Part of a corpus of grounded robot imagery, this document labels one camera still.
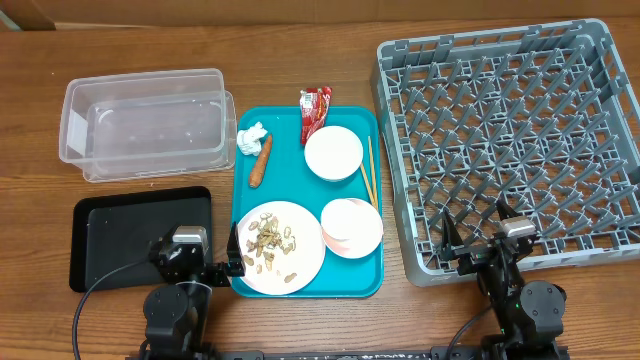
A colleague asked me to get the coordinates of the teal serving tray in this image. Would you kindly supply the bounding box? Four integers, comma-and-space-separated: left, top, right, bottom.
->
231, 106, 384, 298

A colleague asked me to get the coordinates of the white bowl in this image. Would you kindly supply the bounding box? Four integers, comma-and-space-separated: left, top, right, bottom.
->
304, 126, 364, 182

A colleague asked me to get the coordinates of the orange carrot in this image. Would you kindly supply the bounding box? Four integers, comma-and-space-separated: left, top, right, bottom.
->
249, 135, 273, 188

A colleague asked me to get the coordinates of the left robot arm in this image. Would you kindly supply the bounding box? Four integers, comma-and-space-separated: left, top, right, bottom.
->
72, 223, 246, 359

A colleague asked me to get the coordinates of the black rectangular tray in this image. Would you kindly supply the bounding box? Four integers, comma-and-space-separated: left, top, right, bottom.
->
69, 186, 213, 293

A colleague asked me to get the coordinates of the clear plastic storage bin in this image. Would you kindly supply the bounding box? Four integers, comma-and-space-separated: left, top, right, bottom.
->
58, 68, 237, 183

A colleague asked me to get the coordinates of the white plate with peanut shells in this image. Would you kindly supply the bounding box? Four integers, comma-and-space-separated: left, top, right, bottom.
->
237, 201, 326, 296

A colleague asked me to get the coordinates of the grey dishwasher rack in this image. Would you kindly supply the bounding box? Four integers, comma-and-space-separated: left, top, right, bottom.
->
372, 19, 639, 287

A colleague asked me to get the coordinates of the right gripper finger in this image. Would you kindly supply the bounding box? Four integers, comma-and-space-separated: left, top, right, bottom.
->
496, 199, 520, 220
441, 209, 464, 253

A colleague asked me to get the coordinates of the black mounting rail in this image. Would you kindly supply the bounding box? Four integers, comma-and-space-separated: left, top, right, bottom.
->
124, 344, 571, 360

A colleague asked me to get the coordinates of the pink shallow bowl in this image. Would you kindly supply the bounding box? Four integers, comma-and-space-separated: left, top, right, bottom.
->
321, 198, 384, 259

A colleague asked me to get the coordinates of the red snack wrapper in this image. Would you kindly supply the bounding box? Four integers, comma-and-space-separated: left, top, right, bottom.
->
299, 86, 332, 145

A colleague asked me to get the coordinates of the crumpled white tissue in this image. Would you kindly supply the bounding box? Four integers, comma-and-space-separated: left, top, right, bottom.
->
237, 122, 267, 156

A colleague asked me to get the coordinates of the white cup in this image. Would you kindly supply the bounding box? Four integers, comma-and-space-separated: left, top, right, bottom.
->
320, 199, 364, 241

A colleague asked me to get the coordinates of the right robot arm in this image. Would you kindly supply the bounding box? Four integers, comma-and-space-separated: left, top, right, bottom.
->
439, 200, 569, 359

